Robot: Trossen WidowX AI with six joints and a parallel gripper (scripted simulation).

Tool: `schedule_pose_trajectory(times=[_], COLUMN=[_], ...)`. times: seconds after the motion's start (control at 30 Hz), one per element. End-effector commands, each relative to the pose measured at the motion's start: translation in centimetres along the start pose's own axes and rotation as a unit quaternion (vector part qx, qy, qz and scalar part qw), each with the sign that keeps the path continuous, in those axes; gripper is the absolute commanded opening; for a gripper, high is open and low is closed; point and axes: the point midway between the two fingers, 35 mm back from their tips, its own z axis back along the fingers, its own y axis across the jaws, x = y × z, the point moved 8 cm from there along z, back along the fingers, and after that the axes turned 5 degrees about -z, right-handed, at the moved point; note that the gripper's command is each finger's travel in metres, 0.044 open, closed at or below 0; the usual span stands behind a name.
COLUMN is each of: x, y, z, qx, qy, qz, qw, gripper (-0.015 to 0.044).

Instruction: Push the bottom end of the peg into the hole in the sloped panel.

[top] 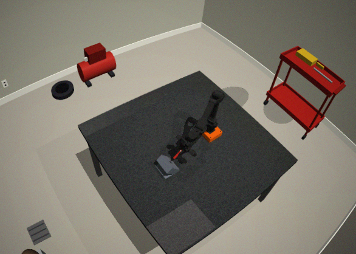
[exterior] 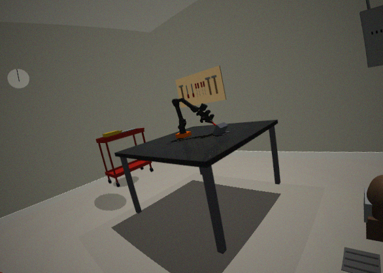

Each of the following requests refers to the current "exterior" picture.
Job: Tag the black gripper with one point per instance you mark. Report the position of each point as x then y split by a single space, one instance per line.
207 118

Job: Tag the grey sloped panel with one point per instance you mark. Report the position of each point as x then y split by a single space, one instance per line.
220 129

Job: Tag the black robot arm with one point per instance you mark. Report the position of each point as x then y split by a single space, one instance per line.
182 121

